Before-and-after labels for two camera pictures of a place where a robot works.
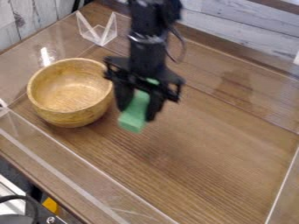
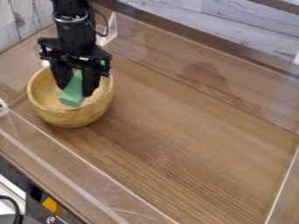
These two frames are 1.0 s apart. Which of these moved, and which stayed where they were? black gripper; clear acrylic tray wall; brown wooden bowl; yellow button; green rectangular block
Moved: green rectangular block; black gripper
Stayed: brown wooden bowl; clear acrylic tray wall; yellow button
